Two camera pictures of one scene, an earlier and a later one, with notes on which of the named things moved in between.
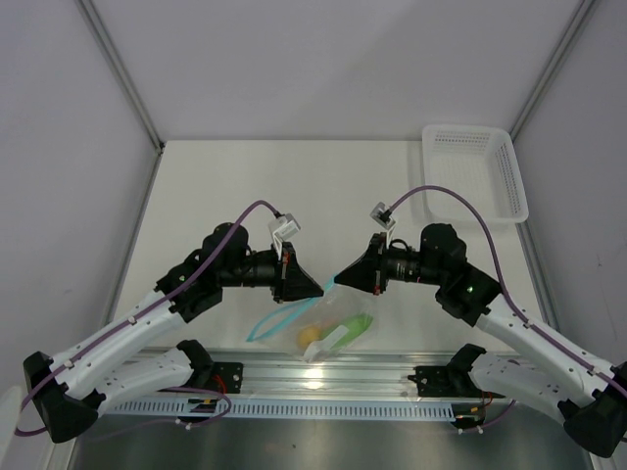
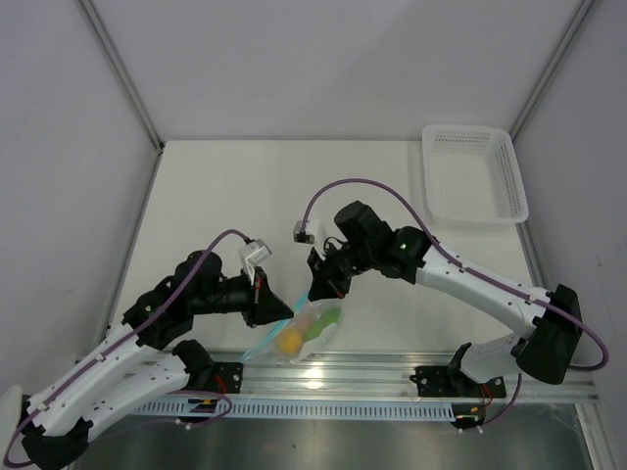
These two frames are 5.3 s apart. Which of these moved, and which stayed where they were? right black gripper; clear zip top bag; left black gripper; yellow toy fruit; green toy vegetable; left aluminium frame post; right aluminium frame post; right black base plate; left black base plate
Moved: yellow toy fruit; clear zip top bag; right black gripper; green toy vegetable; left black gripper
Stayed: right aluminium frame post; left black base plate; right black base plate; left aluminium frame post
